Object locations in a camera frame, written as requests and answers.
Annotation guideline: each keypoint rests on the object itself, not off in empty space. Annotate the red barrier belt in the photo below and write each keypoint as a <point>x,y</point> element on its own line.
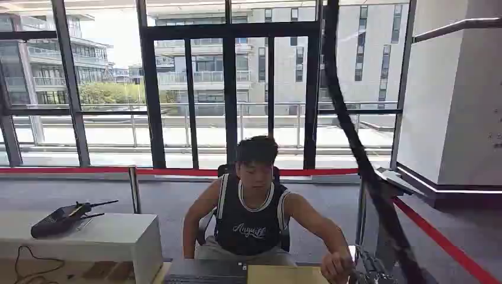
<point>443,243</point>
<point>78,170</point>

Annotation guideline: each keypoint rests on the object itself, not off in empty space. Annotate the person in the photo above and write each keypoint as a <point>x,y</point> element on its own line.
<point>247,219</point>

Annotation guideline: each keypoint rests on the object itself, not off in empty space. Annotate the black office chair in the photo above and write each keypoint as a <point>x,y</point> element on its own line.
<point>285,240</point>

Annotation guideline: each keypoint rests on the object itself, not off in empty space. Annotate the tan wooden box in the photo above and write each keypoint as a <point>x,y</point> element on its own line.
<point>282,275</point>

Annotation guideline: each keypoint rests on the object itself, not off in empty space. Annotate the metal balcony railing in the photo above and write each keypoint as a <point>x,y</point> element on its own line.
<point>188,106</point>

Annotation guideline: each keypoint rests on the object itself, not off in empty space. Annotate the grey metal stand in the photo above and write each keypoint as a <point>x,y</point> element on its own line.
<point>392,178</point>

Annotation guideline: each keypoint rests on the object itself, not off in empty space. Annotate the grey wall handrail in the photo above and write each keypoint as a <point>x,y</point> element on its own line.
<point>455,28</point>

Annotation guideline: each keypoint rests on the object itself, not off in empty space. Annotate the black window frame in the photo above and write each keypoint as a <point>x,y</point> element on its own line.
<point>229,90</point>

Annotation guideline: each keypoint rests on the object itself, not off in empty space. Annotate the white cabinet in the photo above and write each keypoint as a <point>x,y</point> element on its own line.
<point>98,239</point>

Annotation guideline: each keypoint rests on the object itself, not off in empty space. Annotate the dark laptop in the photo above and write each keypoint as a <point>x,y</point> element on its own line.
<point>204,272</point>

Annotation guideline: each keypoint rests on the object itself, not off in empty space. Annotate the grey barrier post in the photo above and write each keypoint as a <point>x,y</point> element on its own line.
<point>134,190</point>

